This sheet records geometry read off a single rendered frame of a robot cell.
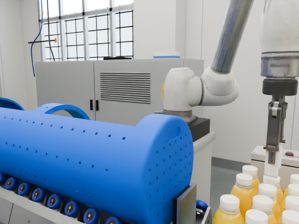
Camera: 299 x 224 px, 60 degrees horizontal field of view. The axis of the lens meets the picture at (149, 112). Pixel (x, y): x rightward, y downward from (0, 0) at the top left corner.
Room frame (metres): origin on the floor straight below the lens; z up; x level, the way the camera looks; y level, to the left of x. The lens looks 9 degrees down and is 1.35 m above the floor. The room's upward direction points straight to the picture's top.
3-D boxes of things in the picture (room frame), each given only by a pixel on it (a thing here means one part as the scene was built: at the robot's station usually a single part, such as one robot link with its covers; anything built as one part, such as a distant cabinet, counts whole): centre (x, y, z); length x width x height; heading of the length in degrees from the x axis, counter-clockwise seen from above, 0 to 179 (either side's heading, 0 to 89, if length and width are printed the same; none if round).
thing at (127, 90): (3.10, 0.48, 0.72); 2.15 x 0.54 x 1.45; 57
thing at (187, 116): (1.37, -0.13, 1.11); 0.22 x 0.18 x 0.06; 64
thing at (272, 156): (0.57, -0.28, 1.16); 0.03 x 0.01 x 0.05; 148
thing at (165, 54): (2.65, -0.17, 1.48); 0.24 x 0.12 x 0.08; 65
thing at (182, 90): (1.36, -0.16, 1.25); 0.18 x 0.16 x 0.22; 99
